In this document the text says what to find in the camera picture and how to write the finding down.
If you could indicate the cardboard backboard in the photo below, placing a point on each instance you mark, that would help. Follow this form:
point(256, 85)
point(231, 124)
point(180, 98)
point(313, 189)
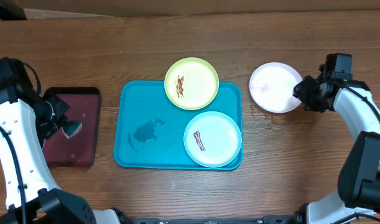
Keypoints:
point(11, 10)

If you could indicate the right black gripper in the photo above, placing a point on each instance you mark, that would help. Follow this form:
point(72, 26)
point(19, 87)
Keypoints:
point(300, 93)

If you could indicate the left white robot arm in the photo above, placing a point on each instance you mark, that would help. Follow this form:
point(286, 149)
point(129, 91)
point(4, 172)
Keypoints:
point(27, 119)

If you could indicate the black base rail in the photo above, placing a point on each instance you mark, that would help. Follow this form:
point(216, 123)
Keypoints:
point(269, 219)

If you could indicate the light blue plate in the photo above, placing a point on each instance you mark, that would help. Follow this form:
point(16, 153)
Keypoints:
point(213, 140)

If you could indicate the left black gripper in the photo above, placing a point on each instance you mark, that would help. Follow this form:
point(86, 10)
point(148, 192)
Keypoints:
point(62, 107)

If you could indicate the dark green sponge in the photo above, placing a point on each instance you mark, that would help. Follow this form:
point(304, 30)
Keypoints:
point(71, 128)

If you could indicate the white plate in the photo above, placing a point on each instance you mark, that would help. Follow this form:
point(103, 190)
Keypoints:
point(271, 87)

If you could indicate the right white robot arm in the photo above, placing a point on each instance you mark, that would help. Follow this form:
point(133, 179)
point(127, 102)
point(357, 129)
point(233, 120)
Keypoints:
point(358, 188)

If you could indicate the teal plastic tray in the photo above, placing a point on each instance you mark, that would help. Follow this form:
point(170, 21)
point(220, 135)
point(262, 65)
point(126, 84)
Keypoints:
point(150, 128)

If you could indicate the dark red sponge tray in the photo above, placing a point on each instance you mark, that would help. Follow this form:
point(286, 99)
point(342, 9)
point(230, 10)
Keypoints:
point(78, 151)

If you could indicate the yellow-green plate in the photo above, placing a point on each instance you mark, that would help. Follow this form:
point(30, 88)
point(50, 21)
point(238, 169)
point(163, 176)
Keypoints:
point(191, 83)

